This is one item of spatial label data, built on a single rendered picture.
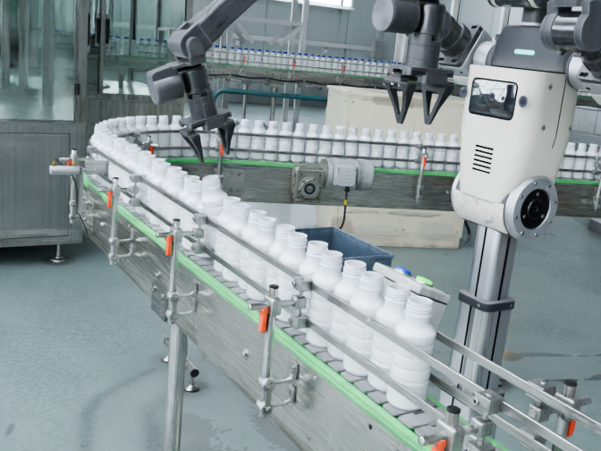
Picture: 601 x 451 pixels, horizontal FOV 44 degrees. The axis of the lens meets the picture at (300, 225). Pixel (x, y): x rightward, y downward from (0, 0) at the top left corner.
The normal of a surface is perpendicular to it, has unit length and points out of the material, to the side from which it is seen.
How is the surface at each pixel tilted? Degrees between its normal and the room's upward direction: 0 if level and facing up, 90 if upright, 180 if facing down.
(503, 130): 90
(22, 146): 90
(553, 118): 90
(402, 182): 90
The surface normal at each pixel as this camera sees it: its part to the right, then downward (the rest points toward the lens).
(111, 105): 0.51, 0.26
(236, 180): 0.22, 0.25
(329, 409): -0.86, 0.04
